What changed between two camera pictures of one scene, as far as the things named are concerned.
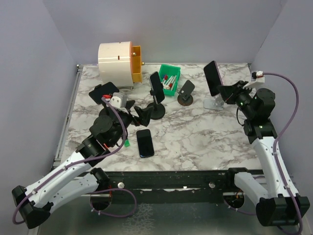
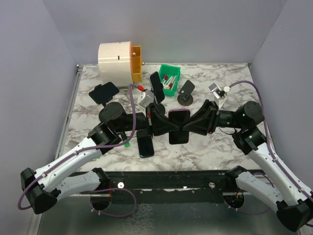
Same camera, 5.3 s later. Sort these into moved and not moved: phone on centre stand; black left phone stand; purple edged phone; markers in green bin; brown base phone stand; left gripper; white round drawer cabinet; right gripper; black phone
Moved: left gripper; right gripper; purple edged phone
Not moved: black left phone stand; phone on centre stand; brown base phone stand; white round drawer cabinet; black phone; markers in green bin
